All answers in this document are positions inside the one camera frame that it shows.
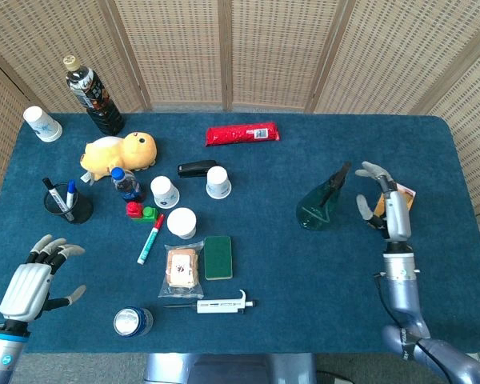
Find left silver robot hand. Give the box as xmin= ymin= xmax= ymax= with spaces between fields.
xmin=0 ymin=234 xmax=87 ymax=323

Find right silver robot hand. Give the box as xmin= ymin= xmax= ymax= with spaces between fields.
xmin=354 ymin=161 xmax=412 ymax=242

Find green spray bottle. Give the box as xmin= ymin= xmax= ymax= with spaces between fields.
xmin=295 ymin=161 xmax=352 ymax=232

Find small blue-capped cola bottle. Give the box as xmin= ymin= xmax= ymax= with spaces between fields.
xmin=110 ymin=166 xmax=146 ymax=204

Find dark tea bottle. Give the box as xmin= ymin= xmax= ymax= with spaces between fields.
xmin=62 ymin=55 xmax=126 ymax=136

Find yellow drink carton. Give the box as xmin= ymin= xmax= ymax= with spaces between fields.
xmin=374 ymin=182 xmax=418 ymax=225

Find black mesh pen holder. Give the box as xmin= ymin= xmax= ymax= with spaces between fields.
xmin=42 ymin=182 xmax=94 ymax=225

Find black-capped marker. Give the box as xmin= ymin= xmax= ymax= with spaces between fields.
xmin=42 ymin=177 xmax=75 ymax=222

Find blue-capped marker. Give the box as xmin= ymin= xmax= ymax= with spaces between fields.
xmin=65 ymin=179 xmax=78 ymax=209

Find blue drink can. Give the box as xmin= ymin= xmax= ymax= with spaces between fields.
xmin=113 ymin=306 xmax=154 ymax=338

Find green marker with red cap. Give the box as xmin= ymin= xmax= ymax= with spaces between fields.
xmin=137 ymin=213 xmax=166 ymax=266

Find blue table carpet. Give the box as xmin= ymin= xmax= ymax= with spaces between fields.
xmin=0 ymin=112 xmax=480 ymax=355

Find green toy brick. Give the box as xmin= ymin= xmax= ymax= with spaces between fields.
xmin=130 ymin=205 xmax=160 ymax=224

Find packaged biscuits in clear bag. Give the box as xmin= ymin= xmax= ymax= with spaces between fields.
xmin=158 ymin=240 xmax=206 ymax=300

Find white paper cup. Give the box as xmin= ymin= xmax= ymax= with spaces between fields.
xmin=206 ymin=166 xmax=233 ymax=200
xmin=22 ymin=106 xmax=64 ymax=143
xmin=166 ymin=207 xmax=198 ymax=240
xmin=150 ymin=175 xmax=181 ymax=210

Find yellow plush toy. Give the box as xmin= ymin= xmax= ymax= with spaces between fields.
xmin=78 ymin=131 xmax=159 ymax=186

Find red snack package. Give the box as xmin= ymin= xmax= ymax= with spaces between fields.
xmin=204 ymin=122 xmax=282 ymax=148

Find green scouring sponge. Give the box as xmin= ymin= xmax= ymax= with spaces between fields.
xmin=203 ymin=234 xmax=234 ymax=281

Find white pipette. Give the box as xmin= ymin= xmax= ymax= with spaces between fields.
xmin=162 ymin=289 xmax=258 ymax=315

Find black stapler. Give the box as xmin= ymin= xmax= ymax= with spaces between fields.
xmin=177 ymin=159 xmax=218 ymax=179

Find grey robot torso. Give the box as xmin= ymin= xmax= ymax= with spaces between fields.
xmin=142 ymin=353 xmax=318 ymax=384

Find woven folding screen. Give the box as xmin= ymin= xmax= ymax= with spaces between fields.
xmin=0 ymin=0 xmax=480 ymax=277

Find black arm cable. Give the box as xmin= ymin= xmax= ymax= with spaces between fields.
xmin=374 ymin=270 xmax=449 ymax=373

